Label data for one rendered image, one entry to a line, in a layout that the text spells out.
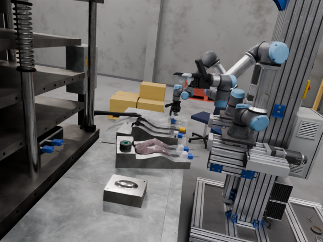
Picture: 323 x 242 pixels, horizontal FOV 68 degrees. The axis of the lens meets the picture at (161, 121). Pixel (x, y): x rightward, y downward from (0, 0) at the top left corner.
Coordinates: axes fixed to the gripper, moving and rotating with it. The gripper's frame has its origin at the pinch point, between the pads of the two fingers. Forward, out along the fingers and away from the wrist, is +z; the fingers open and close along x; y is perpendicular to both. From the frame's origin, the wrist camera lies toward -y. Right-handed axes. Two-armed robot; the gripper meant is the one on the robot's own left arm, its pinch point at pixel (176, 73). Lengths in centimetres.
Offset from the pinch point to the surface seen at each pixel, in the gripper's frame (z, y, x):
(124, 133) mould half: 19, 52, 61
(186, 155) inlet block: -20, 56, 22
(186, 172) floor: -73, 127, 144
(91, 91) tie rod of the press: 46, 21, 77
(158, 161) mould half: 1, 58, 18
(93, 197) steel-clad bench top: 42, 67, -7
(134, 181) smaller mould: 20, 60, -6
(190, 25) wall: -233, -142, 621
